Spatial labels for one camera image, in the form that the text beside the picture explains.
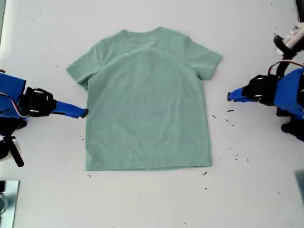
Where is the large steel plate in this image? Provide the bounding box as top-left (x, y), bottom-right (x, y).
top-left (0, 180), bottom-right (20, 228)

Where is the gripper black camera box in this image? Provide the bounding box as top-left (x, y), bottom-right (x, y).
top-left (0, 140), bottom-right (14, 162)
top-left (273, 23), bottom-right (304, 60)

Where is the arm red white wire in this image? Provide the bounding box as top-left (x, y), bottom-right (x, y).
top-left (0, 93), bottom-right (29, 119)
top-left (268, 60), bottom-right (304, 76)

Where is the green t-shirt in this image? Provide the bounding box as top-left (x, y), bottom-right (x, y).
top-left (66, 26), bottom-right (224, 171)

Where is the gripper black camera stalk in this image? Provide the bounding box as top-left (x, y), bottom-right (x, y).
top-left (4, 135), bottom-right (25, 167)
top-left (276, 58), bottom-right (289, 78)

